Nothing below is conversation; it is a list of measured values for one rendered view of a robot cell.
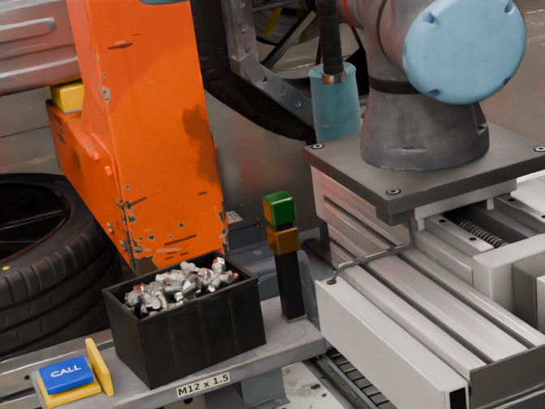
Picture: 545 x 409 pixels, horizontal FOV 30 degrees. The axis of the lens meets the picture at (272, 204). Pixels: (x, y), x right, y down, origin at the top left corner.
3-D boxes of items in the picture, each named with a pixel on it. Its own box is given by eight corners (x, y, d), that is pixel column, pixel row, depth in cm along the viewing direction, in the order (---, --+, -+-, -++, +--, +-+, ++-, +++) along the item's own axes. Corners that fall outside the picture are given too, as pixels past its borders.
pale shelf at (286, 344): (285, 309, 172) (283, 293, 171) (328, 353, 157) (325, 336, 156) (34, 388, 159) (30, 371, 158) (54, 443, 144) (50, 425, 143)
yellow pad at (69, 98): (113, 86, 222) (108, 64, 220) (128, 100, 210) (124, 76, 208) (50, 100, 218) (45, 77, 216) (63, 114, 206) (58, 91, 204)
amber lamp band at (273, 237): (291, 242, 161) (288, 218, 159) (302, 250, 157) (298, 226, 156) (268, 248, 160) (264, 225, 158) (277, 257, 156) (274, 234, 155)
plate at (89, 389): (89, 368, 156) (88, 362, 156) (101, 392, 149) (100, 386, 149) (38, 384, 154) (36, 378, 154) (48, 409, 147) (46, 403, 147)
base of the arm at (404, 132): (516, 148, 116) (512, 65, 113) (400, 182, 112) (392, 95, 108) (445, 118, 129) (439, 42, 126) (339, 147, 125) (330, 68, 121)
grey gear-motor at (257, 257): (257, 314, 244) (237, 178, 230) (332, 397, 207) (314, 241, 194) (186, 337, 238) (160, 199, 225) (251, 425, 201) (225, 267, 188)
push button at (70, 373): (86, 366, 156) (83, 354, 155) (96, 387, 150) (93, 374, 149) (40, 380, 153) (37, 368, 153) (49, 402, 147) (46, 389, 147)
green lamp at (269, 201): (287, 213, 159) (284, 189, 158) (298, 221, 156) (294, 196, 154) (263, 219, 158) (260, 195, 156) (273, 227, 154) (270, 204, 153)
